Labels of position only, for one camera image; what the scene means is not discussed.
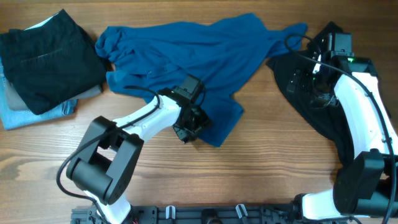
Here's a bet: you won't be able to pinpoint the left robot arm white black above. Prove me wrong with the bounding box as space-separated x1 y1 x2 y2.
59 91 210 223

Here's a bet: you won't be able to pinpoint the folded grey garment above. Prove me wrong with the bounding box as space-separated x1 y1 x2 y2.
4 80 103 111

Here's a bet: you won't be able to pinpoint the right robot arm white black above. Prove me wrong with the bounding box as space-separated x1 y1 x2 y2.
272 53 397 221

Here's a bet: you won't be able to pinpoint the folded black pants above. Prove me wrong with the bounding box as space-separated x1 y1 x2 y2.
1 10 106 115

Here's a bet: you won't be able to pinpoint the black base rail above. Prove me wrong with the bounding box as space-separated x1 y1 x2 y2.
70 203 364 224

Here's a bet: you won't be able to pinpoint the black garment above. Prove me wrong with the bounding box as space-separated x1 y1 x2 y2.
266 21 392 169

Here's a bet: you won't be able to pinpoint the blue polo shirt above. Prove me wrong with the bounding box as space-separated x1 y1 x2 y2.
95 14 308 147

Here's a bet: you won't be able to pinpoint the folded light blue jeans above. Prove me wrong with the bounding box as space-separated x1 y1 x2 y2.
1 64 78 130

